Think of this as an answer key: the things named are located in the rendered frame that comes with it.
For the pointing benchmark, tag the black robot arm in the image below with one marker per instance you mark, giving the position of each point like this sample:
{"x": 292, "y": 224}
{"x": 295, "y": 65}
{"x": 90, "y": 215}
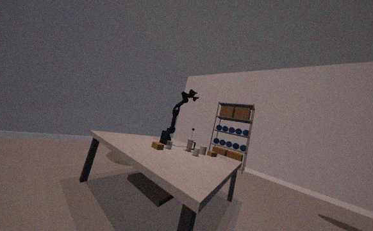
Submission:
{"x": 175, "y": 112}

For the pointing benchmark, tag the glass french press with black knob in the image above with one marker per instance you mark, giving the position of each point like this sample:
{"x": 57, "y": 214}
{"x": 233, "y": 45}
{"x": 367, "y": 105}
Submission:
{"x": 189, "y": 145}

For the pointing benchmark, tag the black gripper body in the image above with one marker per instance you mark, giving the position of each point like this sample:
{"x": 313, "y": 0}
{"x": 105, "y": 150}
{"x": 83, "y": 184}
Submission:
{"x": 190, "y": 95}

